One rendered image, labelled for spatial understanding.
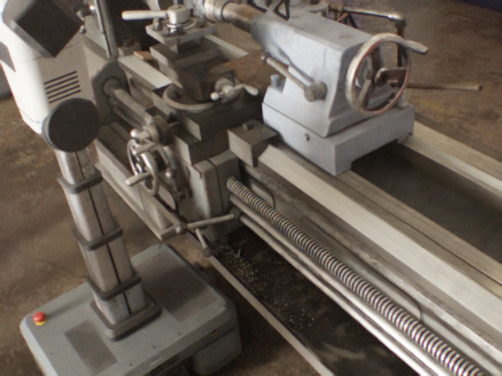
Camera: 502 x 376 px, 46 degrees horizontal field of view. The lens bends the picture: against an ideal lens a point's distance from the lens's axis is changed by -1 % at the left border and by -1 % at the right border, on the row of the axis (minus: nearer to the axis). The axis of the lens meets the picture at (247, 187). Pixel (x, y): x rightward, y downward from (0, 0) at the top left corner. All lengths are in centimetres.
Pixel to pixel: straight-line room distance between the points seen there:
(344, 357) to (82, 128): 96
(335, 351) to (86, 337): 86
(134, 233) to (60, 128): 138
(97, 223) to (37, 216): 140
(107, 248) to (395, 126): 95
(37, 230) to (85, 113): 158
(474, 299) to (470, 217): 43
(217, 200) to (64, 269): 116
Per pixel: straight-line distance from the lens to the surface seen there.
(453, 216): 173
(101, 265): 195
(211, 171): 182
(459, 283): 137
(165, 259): 234
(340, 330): 183
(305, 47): 169
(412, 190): 181
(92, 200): 183
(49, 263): 292
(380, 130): 172
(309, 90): 162
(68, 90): 160
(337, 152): 163
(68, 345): 216
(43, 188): 345
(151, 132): 187
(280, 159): 173
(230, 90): 176
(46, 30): 135
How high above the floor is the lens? 180
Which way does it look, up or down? 36 degrees down
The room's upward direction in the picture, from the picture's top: 7 degrees counter-clockwise
